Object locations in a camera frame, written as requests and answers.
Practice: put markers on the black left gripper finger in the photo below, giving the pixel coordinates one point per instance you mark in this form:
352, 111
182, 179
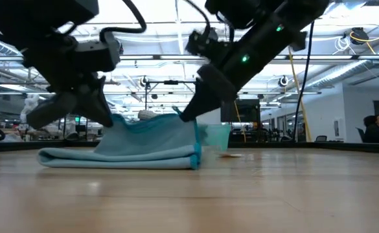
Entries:
93, 103
51, 110

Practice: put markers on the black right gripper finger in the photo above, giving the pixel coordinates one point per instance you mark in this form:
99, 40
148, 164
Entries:
208, 94

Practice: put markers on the light blue microfiber towel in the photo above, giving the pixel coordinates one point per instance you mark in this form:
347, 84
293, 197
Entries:
144, 142

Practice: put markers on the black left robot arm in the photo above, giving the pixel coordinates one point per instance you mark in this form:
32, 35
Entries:
20, 22

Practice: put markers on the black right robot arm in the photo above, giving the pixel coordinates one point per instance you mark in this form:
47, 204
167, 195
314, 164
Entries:
273, 13

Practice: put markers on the white pillar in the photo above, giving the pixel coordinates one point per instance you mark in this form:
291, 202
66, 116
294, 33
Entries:
212, 118

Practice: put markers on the black monitor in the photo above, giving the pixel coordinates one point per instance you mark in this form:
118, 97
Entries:
247, 111

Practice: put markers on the teal translucent plastic bin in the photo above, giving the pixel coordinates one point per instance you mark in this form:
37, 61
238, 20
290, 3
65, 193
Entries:
218, 136

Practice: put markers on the long ceiling light bar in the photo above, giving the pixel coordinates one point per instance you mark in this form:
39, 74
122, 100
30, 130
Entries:
331, 57

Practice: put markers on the black office chair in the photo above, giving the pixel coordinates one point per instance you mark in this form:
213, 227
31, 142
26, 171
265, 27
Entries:
321, 138
361, 134

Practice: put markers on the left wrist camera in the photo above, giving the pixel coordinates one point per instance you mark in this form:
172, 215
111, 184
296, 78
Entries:
100, 53

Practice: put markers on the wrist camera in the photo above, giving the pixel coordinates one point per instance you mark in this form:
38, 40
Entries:
100, 53
208, 43

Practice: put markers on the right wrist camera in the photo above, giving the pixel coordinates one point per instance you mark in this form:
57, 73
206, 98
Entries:
208, 43

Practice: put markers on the black distant gantry frame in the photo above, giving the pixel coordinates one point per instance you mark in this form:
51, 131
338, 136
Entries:
146, 94

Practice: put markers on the silver ventilation duct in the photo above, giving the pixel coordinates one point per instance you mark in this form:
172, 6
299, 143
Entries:
344, 72

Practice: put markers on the white wall dispenser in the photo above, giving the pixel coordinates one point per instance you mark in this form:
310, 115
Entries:
338, 127

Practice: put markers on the black aluminium table frame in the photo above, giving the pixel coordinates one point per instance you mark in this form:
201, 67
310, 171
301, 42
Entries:
338, 146

